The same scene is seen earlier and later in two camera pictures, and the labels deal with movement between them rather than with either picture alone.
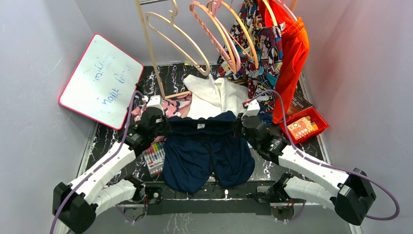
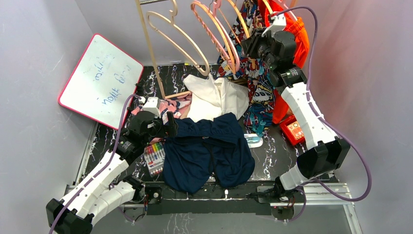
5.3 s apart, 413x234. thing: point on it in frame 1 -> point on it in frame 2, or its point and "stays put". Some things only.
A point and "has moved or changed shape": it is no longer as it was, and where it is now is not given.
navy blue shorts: x=201 y=153 stays put
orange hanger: x=224 y=4 has moved or changed shape
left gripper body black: x=163 y=129 stays put
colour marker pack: x=154 y=156 stays put
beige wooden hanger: x=171 y=23 stays put
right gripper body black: x=241 y=127 -> x=264 y=48
